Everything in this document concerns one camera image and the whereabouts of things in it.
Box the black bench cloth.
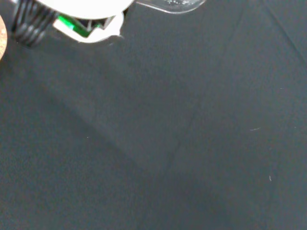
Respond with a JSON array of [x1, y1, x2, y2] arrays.
[[0, 0, 307, 230]]

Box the cork ring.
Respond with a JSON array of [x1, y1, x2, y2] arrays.
[[0, 15, 9, 61]]

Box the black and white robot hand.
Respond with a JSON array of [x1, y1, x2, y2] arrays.
[[10, 0, 135, 48]]

